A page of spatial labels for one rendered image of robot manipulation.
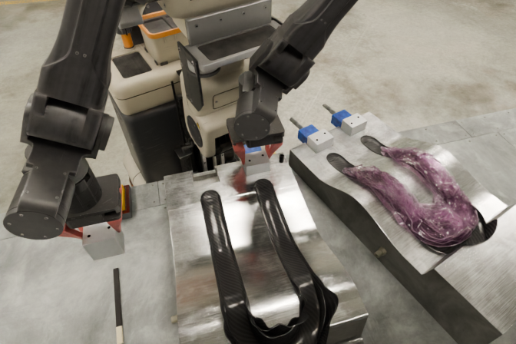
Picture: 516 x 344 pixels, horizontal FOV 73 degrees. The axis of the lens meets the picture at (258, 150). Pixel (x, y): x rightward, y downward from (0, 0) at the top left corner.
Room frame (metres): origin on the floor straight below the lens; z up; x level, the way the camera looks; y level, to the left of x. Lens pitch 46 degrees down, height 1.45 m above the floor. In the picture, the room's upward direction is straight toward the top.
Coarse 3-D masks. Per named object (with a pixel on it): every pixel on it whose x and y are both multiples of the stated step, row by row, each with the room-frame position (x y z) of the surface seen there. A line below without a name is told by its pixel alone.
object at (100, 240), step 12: (84, 228) 0.30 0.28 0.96; (96, 228) 0.30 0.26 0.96; (108, 228) 0.30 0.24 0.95; (84, 240) 0.28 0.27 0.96; (96, 240) 0.28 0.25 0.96; (108, 240) 0.28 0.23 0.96; (120, 240) 0.29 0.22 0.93; (96, 252) 0.28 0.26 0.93; (108, 252) 0.28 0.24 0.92; (120, 252) 0.29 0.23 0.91
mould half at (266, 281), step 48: (192, 192) 0.43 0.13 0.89; (240, 192) 0.43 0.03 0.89; (288, 192) 0.43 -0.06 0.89; (192, 240) 0.32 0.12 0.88; (240, 240) 0.32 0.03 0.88; (192, 288) 0.23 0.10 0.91; (288, 288) 0.22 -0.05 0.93; (336, 288) 0.22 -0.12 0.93; (192, 336) 0.15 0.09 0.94; (336, 336) 0.16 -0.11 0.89
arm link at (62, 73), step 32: (96, 0) 0.32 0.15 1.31; (64, 32) 0.31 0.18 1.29; (96, 32) 0.31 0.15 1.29; (64, 64) 0.30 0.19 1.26; (96, 64) 0.31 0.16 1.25; (64, 96) 0.29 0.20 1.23; (96, 96) 0.30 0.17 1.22; (32, 128) 0.27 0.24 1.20; (64, 128) 0.28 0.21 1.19; (96, 128) 0.29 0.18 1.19
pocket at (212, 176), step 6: (216, 168) 0.49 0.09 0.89; (192, 174) 0.48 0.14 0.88; (198, 174) 0.49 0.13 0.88; (204, 174) 0.49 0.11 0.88; (210, 174) 0.49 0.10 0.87; (216, 174) 0.49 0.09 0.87; (198, 180) 0.48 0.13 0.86; (204, 180) 0.48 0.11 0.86; (210, 180) 0.48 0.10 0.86; (216, 180) 0.48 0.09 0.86
